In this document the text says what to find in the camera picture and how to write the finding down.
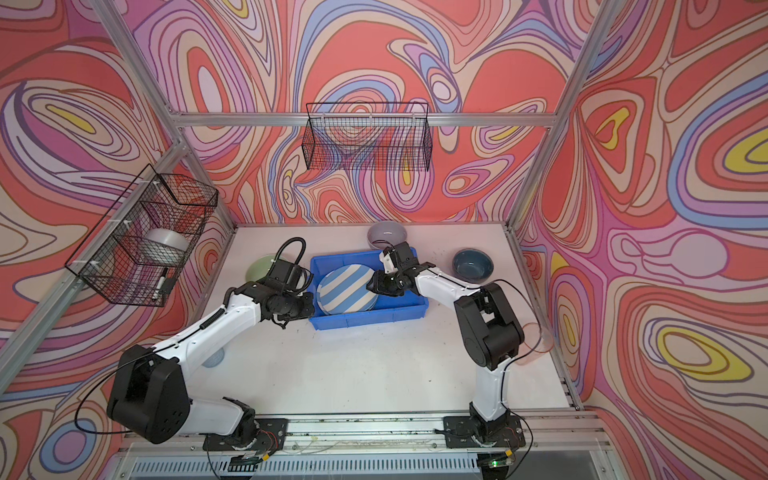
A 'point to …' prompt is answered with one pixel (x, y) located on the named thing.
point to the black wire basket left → (107, 261)
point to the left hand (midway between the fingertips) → (318, 307)
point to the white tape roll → (164, 246)
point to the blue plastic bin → (320, 320)
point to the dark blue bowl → (472, 265)
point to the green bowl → (259, 268)
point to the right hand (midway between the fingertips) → (374, 292)
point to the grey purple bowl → (385, 234)
